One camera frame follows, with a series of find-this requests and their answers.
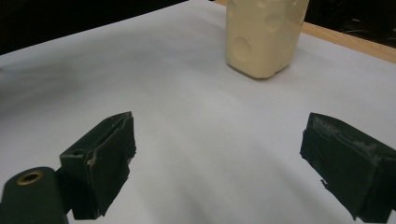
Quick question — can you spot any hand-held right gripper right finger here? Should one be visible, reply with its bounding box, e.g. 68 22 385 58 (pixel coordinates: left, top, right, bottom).
299 112 396 224

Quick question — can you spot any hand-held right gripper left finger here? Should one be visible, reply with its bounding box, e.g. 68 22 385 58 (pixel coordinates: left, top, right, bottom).
59 111 137 220

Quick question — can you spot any cream square cup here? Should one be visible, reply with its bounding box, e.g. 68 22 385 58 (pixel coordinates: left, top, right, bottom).
225 0 311 79

